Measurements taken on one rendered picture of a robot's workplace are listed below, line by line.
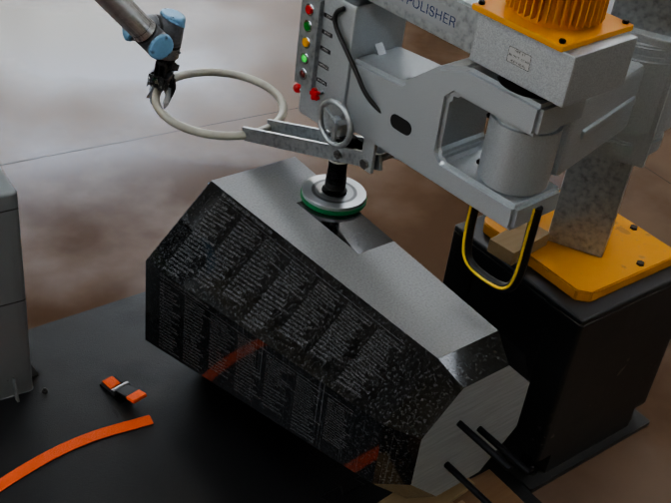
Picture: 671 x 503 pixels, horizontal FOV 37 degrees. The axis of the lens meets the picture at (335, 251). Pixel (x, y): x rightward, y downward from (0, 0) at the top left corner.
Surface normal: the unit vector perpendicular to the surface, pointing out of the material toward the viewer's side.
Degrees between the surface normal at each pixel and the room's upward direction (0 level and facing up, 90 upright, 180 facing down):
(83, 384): 0
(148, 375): 0
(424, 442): 90
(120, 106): 0
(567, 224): 90
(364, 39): 90
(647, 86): 90
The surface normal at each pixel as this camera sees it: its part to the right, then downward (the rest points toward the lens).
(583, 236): -0.40, 0.49
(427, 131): -0.75, 0.31
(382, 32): 0.65, 0.50
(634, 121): 0.00, 0.58
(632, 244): 0.11, -0.81
